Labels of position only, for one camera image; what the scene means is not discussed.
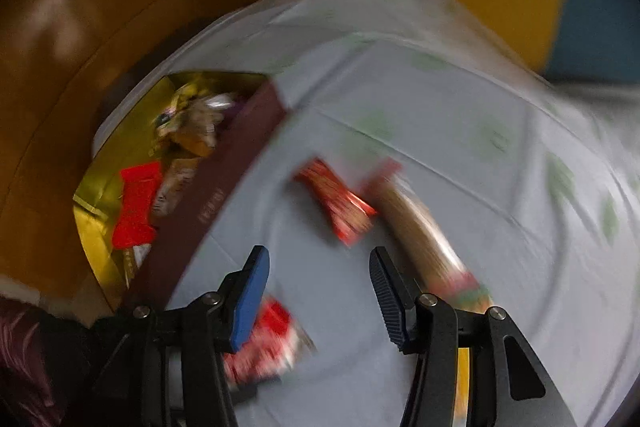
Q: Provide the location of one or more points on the bright red snack packet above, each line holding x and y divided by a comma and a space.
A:
135, 207

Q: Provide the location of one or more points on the white floral tablecloth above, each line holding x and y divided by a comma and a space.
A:
400, 82

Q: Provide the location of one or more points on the dark red cloth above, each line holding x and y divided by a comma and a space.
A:
20, 347

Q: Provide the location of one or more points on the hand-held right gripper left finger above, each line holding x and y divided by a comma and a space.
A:
250, 297

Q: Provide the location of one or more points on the maroon box with gold inside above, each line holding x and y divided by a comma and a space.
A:
210, 207

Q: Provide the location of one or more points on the long brown red-ended snack packet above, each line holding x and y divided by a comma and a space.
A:
420, 227

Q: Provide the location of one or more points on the red and white snack packet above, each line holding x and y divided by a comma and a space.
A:
272, 342

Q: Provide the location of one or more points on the yellow snack packet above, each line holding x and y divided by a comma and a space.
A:
462, 382

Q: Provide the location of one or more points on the red orange striped snack packet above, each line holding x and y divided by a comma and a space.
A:
340, 202

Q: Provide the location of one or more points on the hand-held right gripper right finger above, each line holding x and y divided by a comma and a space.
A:
387, 302

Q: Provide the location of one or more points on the brown and white snack packet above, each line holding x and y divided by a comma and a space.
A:
172, 187

